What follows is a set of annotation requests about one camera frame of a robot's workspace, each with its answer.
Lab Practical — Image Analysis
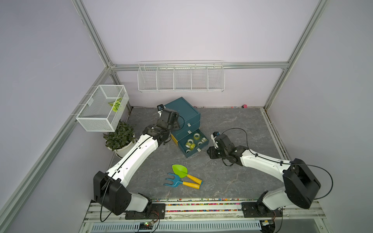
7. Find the teal three-drawer cabinet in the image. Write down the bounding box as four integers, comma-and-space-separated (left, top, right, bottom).
165, 97, 209, 158

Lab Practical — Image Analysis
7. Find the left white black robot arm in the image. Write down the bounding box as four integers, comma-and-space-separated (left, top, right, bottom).
93, 105, 180, 216

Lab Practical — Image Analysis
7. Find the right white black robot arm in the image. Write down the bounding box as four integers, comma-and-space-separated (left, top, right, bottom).
207, 132, 321, 213

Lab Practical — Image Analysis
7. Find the potted green plant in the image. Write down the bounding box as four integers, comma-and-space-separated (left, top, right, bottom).
103, 120, 136, 158

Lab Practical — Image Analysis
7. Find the green toy shovel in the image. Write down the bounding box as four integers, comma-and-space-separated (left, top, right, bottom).
172, 165, 203, 185

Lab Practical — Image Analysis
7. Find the blue toy rake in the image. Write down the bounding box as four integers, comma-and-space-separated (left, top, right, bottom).
163, 173, 200, 189

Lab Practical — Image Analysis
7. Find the green leaf toy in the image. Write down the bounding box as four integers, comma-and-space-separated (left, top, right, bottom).
109, 98, 122, 112

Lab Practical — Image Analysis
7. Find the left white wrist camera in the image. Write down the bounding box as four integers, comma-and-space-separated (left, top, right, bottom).
157, 104, 165, 115

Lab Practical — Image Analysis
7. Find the white wire wall shelf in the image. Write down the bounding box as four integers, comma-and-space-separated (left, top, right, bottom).
137, 62, 225, 92

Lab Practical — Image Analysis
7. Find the white wire mesh basket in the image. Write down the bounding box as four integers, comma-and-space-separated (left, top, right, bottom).
76, 84, 129, 132

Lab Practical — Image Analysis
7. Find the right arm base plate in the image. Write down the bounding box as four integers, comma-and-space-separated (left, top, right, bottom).
241, 202, 283, 218

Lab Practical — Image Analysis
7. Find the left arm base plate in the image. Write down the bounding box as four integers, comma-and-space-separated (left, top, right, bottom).
125, 203, 166, 220

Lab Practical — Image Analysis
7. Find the white vented cable duct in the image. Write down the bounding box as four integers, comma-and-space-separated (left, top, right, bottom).
88, 220, 262, 233

